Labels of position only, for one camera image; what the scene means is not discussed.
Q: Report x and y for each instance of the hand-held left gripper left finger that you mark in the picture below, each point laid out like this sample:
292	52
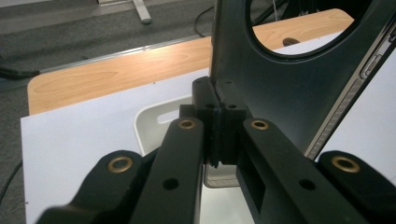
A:
204	96

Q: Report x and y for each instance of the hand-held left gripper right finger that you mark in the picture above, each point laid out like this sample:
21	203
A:
232	112

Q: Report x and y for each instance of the black frying pan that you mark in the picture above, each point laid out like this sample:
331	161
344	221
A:
280	90

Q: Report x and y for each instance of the white plastic tray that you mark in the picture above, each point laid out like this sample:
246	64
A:
149	124

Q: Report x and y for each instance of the grey metal stand leg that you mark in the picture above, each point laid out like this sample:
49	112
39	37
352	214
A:
141	11

